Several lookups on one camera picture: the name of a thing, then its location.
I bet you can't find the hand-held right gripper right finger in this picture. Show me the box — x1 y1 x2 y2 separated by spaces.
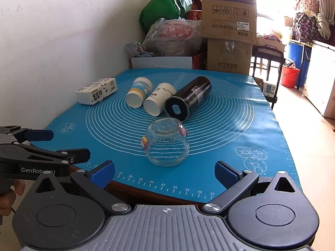
201 160 301 215

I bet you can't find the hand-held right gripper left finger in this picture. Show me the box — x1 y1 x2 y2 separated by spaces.
34 160 131 216

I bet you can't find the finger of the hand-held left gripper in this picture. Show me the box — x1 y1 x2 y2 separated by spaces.
15 144 91 166
0 125 54 145

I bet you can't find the clear glass cup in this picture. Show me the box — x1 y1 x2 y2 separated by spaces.
141 118 190 167

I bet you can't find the blue striped paper cup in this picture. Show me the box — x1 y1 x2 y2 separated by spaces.
125 77 153 108

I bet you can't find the white printed paper cup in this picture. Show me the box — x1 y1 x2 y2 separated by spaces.
143 83 177 117

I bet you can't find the person's left hand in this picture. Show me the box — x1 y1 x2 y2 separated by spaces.
0 180 26 216

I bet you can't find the blue silicone mat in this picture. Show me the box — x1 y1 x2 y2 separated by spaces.
33 68 297 204

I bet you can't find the white tissue pack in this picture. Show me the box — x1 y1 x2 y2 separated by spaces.
75 78 117 106

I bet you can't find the black cylindrical flask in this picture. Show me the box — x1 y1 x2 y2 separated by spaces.
164 76 212 121

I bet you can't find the small white appliance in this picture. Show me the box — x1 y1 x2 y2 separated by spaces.
262 82 278 97

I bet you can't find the red carton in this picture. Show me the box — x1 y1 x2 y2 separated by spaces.
192 52 207 70

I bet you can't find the red bucket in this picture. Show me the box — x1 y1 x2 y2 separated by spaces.
281 65 300 89

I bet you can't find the plain cardboard box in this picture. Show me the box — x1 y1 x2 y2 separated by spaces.
207 37 254 76

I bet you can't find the white blue snack packet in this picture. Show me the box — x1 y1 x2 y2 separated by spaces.
124 42 153 58

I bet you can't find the white flat box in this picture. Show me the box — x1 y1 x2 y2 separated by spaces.
130 56 194 70

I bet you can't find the dark wooden chair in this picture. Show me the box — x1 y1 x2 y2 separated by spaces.
250 45 286 110

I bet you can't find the white chest freezer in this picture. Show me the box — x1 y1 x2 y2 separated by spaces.
304 40 335 119

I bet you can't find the blue barrel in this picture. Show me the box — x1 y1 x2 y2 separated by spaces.
288 40 312 88

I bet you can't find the clear plastic bag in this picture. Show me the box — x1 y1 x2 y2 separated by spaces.
142 17 206 57

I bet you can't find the large cardboard box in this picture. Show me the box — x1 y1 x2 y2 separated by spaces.
200 0 258 45

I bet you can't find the purple patterned bag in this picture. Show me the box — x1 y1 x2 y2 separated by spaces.
292 12 321 44

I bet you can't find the green bag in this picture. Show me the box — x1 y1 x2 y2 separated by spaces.
139 0 194 33

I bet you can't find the plaid bag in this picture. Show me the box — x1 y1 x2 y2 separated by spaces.
296 0 320 15

